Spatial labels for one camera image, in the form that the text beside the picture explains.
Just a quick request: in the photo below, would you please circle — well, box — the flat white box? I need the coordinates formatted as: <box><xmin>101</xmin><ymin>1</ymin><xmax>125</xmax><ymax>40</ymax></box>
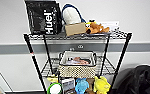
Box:
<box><xmin>100</xmin><ymin>20</ymin><xmax>121</xmax><ymax>30</ymax></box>

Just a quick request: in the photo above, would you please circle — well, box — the black Huel bag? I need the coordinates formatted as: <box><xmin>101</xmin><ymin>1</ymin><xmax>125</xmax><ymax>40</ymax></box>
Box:
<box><xmin>24</xmin><ymin>0</ymin><xmax>64</xmax><ymax>36</ymax></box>

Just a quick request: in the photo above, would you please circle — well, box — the small tan carton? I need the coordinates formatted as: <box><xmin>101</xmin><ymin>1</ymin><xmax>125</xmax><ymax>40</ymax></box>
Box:
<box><xmin>86</xmin><ymin>77</ymin><xmax>96</xmax><ymax>87</ymax></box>

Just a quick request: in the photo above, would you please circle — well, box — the brown cardboard box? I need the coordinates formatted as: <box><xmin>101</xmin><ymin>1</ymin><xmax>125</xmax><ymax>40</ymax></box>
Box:
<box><xmin>63</xmin><ymin>22</ymin><xmax>89</xmax><ymax>37</ymax></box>

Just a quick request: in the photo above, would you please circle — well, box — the grey and white boxed item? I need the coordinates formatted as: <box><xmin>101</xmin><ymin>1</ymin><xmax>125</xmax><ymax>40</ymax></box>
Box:
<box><xmin>61</xmin><ymin>77</ymin><xmax>77</xmax><ymax>94</ymax></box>

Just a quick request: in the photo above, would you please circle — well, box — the blue plush toy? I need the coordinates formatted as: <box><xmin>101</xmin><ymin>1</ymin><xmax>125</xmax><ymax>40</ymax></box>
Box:
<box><xmin>74</xmin><ymin>77</ymin><xmax>90</xmax><ymax>94</ymax></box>

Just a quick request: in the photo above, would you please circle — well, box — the brown plush toy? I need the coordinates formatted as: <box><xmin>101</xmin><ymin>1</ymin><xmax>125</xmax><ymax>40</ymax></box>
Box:
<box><xmin>85</xmin><ymin>87</ymin><xmax>96</xmax><ymax>94</ymax></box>

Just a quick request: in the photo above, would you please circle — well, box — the small grey wall socket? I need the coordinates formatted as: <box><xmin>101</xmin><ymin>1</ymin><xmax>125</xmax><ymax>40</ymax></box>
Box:
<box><xmin>77</xmin><ymin>44</ymin><xmax>84</xmax><ymax>50</ymax></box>

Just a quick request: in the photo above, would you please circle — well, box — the black wire shelf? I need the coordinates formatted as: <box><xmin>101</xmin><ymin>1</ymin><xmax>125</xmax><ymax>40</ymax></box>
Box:
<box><xmin>22</xmin><ymin>29</ymin><xmax>133</xmax><ymax>94</ymax></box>

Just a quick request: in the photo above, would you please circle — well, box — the yellow plush toy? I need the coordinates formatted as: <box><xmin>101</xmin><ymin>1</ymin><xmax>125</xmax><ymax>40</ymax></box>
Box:
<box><xmin>92</xmin><ymin>75</ymin><xmax>112</xmax><ymax>94</ymax></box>

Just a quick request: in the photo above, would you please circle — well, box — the orange plush toy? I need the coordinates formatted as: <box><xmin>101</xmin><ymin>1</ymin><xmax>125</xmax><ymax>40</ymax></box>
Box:
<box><xmin>85</xmin><ymin>19</ymin><xmax>111</xmax><ymax>35</ymax></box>

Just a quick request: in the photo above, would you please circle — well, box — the black office chair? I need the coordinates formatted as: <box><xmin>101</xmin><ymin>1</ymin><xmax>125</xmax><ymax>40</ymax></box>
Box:
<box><xmin>116</xmin><ymin>64</ymin><xmax>150</xmax><ymax>94</ymax></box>

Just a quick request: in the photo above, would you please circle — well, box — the pale yellow toy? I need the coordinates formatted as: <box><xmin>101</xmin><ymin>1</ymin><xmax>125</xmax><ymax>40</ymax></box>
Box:
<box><xmin>46</xmin><ymin>75</ymin><xmax>61</xmax><ymax>84</ymax></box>

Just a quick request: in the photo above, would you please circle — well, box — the green and white bowl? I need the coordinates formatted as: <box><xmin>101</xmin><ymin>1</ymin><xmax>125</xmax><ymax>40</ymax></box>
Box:
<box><xmin>46</xmin><ymin>81</ymin><xmax>63</xmax><ymax>94</ymax></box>

